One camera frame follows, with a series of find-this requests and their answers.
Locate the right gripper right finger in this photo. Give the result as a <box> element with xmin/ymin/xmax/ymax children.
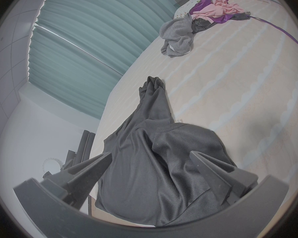
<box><xmin>190</xmin><ymin>150</ymin><xmax>259</xmax><ymax>206</ymax></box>

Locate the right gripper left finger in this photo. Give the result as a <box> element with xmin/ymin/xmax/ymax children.
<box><xmin>41</xmin><ymin>152</ymin><xmax>113</xmax><ymax>210</ymax></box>

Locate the black T-shirt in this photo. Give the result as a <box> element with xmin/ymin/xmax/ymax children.
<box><xmin>95</xmin><ymin>76</ymin><xmax>239</xmax><ymax>227</ymax></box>

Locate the bed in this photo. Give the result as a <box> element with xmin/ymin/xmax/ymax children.
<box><xmin>88</xmin><ymin>0</ymin><xmax>298</xmax><ymax>229</ymax></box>

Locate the pile of clothes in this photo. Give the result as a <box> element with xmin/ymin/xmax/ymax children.
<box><xmin>189</xmin><ymin>0</ymin><xmax>298</xmax><ymax>48</ymax></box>

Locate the black chest of drawers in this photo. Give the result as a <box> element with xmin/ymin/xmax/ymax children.
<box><xmin>65</xmin><ymin>130</ymin><xmax>95</xmax><ymax>169</ymax></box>

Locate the blue-green curtain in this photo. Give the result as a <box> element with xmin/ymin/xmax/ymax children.
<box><xmin>36</xmin><ymin>0</ymin><xmax>180</xmax><ymax>75</ymax></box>
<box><xmin>27</xmin><ymin>25</ymin><xmax>123</xmax><ymax>120</ymax></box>

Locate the grey garment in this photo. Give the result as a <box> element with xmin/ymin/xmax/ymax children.
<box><xmin>160</xmin><ymin>13</ymin><xmax>194</xmax><ymax>58</ymax></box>

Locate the white printed pillow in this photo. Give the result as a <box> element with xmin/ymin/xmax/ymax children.
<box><xmin>173</xmin><ymin>0</ymin><xmax>236</xmax><ymax>19</ymax></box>

